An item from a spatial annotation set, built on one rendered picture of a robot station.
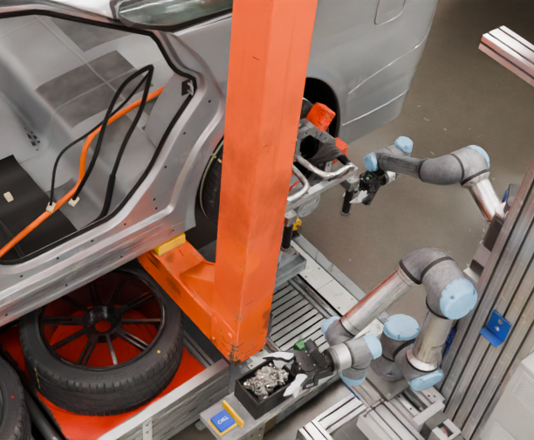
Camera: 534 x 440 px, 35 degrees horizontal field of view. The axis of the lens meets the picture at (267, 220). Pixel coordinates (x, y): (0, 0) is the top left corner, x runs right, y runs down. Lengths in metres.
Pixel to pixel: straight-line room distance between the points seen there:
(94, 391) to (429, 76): 3.33
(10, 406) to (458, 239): 2.54
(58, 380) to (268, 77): 1.59
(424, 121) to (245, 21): 3.20
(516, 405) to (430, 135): 2.74
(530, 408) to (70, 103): 2.15
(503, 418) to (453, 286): 0.59
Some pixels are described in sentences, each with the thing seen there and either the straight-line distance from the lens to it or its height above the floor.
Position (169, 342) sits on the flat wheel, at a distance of 3.41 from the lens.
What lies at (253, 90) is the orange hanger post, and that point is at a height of 1.86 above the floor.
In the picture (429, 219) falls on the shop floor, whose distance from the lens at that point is 4.75.
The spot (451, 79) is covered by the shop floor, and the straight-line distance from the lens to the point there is 5.78.
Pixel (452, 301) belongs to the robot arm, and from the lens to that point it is 2.50.
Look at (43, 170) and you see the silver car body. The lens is 3.68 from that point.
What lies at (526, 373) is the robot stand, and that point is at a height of 1.21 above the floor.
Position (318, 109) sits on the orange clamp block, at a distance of 3.45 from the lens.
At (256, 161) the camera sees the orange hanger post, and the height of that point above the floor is 1.62.
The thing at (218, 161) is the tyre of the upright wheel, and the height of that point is 1.03.
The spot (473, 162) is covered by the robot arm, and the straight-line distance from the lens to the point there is 3.30.
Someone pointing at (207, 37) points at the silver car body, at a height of 1.65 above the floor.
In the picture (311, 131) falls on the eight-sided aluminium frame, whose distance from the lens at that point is 3.42.
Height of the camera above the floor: 3.32
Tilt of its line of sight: 47 degrees down
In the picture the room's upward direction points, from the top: 7 degrees clockwise
